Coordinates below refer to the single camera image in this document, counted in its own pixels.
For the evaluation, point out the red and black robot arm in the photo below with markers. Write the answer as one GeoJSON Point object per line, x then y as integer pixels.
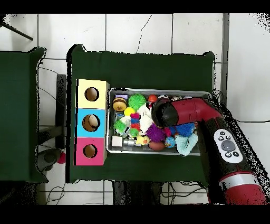
{"type": "Point", "coordinates": [189, 109]}

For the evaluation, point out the wooden box with three holes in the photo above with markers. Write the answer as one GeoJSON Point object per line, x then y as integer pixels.
{"type": "Point", "coordinates": [101, 101]}

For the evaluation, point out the silver mesh bin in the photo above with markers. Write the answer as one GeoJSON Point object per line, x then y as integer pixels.
{"type": "Point", "coordinates": [137, 151]}

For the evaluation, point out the large green spiky ball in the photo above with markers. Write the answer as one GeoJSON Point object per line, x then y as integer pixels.
{"type": "Point", "coordinates": [137, 101]}

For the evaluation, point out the multicoloured spiky caterpillar toy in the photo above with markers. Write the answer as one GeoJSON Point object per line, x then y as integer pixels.
{"type": "Point", "coordinates": [135, 124]}

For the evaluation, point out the cream knitted cloth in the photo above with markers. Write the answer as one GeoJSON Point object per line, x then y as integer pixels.
{"type": "Point", "coordinates": [145, 122]}

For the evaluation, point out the wooden burger toy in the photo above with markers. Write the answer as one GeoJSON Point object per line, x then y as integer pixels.
{"type": "Point", "coordinates": [119, 103]}

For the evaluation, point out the purple spiky ball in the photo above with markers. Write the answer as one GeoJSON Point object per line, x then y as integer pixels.
{"type": "Point", "coordinates": [155, 133]}

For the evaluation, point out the black and white soccer ball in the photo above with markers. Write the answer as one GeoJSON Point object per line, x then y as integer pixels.
{"type": "Point", "coordinates": [163, 96]}

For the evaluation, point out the large blue spiky ball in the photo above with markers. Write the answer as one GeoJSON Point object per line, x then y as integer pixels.
{"type": "Point", "coordinates": [185, 129]}

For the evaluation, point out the white baseball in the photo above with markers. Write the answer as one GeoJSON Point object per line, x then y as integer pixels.
{"type": "Point", "coordinates": [187, 97]}

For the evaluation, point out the mint green knitted cloth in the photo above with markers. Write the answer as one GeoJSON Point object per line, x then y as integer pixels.
{"type": "Point", "coordinates": [185, 143]}

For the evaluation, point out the grey emergency stop red button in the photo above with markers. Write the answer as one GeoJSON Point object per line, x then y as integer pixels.
{"type": "Point", "coordinates": [49, 157]}

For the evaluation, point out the black tripod leg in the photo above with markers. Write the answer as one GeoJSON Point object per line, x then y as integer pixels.
{"type": "Point", "coordinates": [19, 32]}

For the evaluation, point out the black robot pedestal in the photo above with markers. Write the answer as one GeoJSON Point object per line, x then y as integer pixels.
{"type": "Point", "coordinates": [137, 192]}

